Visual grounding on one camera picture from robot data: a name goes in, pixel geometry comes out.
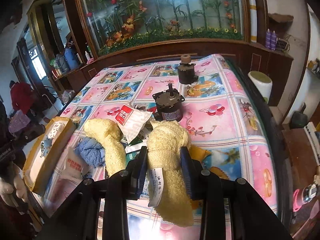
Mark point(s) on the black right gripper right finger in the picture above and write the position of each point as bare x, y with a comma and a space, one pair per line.
191, 174

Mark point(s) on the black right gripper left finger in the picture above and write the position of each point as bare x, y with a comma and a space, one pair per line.
139, 173

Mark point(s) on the yellow fluffy towel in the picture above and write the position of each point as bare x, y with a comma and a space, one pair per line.
107, 133
164, 144

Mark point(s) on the blue fluffy towel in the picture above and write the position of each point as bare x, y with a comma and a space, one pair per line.
91, 151

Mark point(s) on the white red-label packet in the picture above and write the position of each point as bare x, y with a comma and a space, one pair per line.
131, 121

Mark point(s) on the white red-print plastic bag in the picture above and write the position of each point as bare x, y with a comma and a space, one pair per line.
75, 168

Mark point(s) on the yellow cardboard box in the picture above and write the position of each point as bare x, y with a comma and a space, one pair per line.
45, 153

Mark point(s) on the white gloved left hand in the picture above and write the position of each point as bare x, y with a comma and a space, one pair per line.
17, 184

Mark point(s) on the black electric motor near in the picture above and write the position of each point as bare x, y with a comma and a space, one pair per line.
168, 104

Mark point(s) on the black electric motor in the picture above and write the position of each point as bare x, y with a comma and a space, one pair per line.
186, 70
168, 104

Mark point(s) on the colourful cartoon tablecloth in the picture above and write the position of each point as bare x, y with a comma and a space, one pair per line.
217, 114

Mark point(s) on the black electric motor far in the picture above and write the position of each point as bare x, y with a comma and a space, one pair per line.
186, 70

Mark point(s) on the blue water jug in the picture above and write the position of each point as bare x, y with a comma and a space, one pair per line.
71, 58

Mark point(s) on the person in red jacket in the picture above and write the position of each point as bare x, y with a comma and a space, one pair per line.
21, 96

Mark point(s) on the purple bottle left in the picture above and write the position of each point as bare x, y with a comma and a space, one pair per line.
268, 39

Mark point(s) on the purple bottle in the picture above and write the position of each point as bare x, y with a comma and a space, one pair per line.
273, 41
268, 39

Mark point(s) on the purple bottle right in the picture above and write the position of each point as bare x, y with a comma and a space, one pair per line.
273, 41

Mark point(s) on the aquarium with artificial plants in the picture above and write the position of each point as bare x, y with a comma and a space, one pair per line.
119, 24

